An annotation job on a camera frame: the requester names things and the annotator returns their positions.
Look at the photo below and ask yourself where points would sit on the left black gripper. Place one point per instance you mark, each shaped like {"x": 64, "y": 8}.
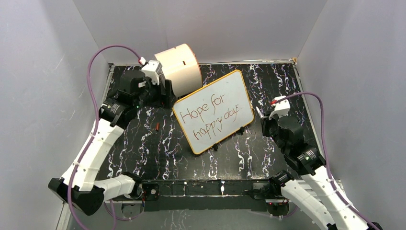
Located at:
{"x": 166, "y": 101}

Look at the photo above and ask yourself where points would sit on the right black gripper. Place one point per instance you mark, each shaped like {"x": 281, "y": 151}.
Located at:
{"x": 266, "y": 121}

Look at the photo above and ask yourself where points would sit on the white whiteboard marker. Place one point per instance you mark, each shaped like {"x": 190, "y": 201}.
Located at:
{"x": 259, "y": 113}

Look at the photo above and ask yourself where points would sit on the yellow framed whiteboard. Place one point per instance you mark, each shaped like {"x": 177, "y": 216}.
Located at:
{"x": 214, "y": 112}

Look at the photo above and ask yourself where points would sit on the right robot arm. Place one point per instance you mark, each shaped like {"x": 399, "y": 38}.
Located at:
{"x": 329, "y": 208}

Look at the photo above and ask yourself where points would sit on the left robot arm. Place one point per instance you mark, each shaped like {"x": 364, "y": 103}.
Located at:
{"x": 78, "y": 185}

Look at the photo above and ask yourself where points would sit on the beige cylindrical container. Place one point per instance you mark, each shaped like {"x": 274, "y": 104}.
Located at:
{"x": 181, "y": 67}

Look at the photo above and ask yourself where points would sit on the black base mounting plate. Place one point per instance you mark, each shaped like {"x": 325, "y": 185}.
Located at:
{"x": 256, "y": 195}

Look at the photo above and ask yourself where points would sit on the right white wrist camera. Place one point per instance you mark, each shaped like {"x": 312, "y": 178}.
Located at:
{"x": 280, "y": 107}

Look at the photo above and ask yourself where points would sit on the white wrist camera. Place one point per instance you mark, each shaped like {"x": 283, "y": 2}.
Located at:
{"x": 280, "y": 107}
{"x": 153, "y": 70}

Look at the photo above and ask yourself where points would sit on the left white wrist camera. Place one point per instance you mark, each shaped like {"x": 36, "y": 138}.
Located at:
{"x": 153, "y": 70}

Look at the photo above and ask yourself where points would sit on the aluminium frame rail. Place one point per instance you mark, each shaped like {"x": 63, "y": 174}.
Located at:
{"x": 272, "y": 196}

